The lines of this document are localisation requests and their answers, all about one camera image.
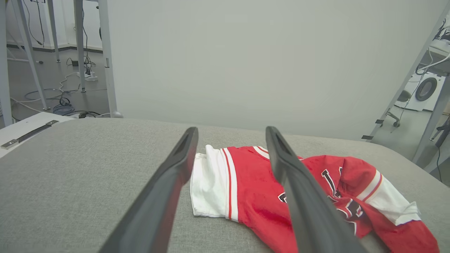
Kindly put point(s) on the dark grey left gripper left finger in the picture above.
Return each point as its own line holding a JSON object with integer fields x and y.
{"x": 154, "y": 203}

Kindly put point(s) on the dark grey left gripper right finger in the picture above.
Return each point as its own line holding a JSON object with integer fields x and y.
{"x": 309, "y": 211}

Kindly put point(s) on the red towel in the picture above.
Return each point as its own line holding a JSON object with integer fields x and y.
{"x": 253, "y": 189}

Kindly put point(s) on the grey office chair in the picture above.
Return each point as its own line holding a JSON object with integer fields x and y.
{"x": 400, "y": 102}

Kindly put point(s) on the white power strip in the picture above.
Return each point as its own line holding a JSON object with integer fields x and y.
{"x": 89, "y": 76}

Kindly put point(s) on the white side table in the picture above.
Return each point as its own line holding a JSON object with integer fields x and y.
{"x": 24, "y": 128}

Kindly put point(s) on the white backdrop panel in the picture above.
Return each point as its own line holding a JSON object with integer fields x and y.
{"x": 263, "y": 63}

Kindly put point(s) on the grey slanted panel strut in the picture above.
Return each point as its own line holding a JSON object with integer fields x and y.
{"x": 404, "y": 84}

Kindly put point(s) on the white washing machine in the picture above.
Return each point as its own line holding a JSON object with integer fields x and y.
{"x": 418, "y": 91}

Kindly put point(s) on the grey metal table leg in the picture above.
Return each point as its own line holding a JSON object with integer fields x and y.
{"x": 30, "y": 56}
{"x": 79, "y": 45}
{"x": 53, "y": 31}
{"x": 4, "y": 70}

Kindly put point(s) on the grey metal frame leg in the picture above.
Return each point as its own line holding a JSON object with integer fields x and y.
{"x": 434, "y": 119}

